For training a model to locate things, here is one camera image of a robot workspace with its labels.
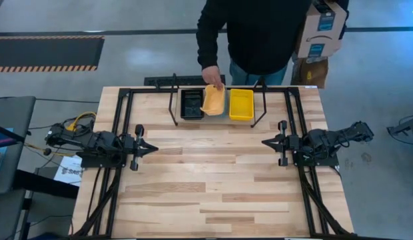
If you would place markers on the grey cart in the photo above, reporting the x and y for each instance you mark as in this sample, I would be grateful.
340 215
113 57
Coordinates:
13 110

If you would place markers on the grey metal stand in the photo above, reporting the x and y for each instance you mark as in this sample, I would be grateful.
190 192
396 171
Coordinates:
406 126

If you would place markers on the black aluminium table frame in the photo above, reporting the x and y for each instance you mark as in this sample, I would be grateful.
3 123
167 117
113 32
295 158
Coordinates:
289 110

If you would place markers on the white printed paper sheet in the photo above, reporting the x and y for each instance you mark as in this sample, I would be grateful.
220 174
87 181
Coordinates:
70 170

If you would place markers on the grey cabinet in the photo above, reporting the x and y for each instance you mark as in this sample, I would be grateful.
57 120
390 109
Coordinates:
6 213

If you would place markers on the yellow slotted plastic basket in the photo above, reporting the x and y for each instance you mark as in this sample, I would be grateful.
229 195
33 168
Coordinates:
241 105

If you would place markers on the black metal frame stand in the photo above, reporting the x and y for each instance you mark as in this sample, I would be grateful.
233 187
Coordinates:
216 122

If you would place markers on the person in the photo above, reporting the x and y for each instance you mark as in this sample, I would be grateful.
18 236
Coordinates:
259 33

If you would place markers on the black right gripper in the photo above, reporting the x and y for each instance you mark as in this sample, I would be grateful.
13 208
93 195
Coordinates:
293 144

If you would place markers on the black floor beam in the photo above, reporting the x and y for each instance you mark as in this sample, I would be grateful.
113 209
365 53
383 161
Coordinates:
43 183

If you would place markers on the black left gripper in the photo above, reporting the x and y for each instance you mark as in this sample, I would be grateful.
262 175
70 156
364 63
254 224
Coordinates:
128 145

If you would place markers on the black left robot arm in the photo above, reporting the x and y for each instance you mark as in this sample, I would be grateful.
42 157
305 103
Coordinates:
93 140

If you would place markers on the blue flat object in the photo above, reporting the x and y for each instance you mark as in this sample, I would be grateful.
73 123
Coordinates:
0 137

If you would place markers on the brown paper bag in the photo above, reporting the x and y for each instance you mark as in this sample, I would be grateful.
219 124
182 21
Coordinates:
313 73

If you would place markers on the brown cardboard box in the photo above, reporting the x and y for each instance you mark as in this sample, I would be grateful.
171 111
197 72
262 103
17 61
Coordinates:
321 36

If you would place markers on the black slotted plastic basket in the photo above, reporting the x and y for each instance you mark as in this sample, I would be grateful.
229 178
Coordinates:
192 105

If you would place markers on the black hazard-striped floor mat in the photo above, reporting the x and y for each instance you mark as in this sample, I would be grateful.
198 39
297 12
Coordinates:
43 51

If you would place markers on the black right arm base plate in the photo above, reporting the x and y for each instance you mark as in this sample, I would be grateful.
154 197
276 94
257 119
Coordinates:
326 162

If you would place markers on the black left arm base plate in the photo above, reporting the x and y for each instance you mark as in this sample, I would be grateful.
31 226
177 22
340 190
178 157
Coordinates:
93 163

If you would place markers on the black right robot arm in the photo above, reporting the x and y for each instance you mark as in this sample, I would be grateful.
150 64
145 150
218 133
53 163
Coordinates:
326 140

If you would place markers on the orange plastic basket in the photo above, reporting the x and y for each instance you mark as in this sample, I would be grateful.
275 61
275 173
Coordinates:
213 101

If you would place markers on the person's hand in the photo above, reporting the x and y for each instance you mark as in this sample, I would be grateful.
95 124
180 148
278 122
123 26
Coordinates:
211 75

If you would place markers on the black tube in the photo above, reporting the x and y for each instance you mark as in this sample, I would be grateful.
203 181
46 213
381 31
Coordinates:
6 133

